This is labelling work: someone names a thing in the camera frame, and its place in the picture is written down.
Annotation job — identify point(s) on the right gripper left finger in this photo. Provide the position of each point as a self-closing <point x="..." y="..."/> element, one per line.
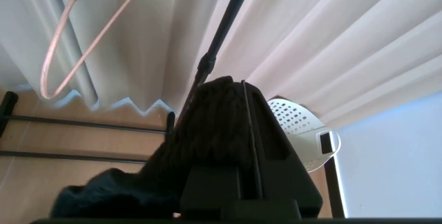
<point x="210" y="189"/>

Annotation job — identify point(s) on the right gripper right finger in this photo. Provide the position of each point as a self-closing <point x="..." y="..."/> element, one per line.
<point x="283" y="179"/>

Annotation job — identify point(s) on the white laundry basket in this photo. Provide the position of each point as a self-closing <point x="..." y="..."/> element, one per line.
<point x="304" y="127"/>

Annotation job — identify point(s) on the black clothes rack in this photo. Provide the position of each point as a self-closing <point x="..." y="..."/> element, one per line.
<point x="221" y="34"/>

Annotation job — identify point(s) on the pink clothes hanger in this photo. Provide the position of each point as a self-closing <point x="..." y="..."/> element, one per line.
<point x="58" y="34"/>

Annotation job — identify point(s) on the beige curtain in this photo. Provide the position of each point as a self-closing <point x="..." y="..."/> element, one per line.
<point x="328" y="27"/>

